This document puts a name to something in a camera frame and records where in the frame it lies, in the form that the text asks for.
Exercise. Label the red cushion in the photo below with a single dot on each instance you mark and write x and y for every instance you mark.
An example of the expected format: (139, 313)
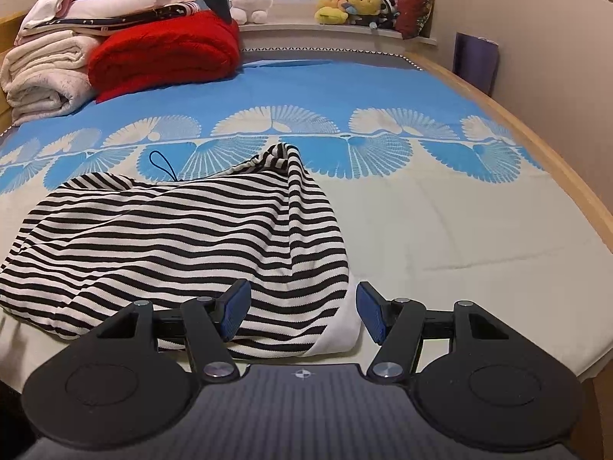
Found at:
(414, 7)

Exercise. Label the dark patterned folded cloth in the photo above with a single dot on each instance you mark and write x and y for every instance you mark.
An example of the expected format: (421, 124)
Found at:
(96, 21)

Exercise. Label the white folded blanket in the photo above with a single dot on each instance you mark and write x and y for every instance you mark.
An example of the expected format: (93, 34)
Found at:
(43, 76)

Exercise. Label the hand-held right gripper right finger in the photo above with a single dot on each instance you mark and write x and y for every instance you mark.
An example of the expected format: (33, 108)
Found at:
(371, 314)

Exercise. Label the white folded cloth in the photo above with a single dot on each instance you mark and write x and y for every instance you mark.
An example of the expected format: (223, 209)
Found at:
(129, 0)

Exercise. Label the red knitted blanket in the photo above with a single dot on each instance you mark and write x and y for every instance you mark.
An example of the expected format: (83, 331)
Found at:
(167, 52)

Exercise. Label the white window sill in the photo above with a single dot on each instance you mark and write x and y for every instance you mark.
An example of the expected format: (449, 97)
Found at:
(306, 33)

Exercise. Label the grey fringed mattress pad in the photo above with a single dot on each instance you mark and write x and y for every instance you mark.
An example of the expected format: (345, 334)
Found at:
(335, 56)

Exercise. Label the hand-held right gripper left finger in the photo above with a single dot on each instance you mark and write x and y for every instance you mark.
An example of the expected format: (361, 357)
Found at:
(234, 314)

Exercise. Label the blue white patterned bed sheet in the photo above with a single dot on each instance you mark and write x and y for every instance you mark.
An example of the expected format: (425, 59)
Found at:
(407, 177)

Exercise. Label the yellow duck plush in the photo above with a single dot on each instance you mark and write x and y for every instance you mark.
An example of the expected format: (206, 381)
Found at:
(331, 9)

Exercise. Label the yellow bear plush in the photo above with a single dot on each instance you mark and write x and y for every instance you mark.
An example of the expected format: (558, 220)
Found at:
(365, 1)

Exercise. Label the black white striped shirt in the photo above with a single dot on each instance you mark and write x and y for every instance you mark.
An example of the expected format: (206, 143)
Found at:
(167, 249)

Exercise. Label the black white panda plush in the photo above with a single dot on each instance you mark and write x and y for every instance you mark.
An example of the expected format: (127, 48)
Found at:
(388, 12)

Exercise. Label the white bear plush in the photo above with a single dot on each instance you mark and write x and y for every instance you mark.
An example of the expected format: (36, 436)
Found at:
(250, 5)

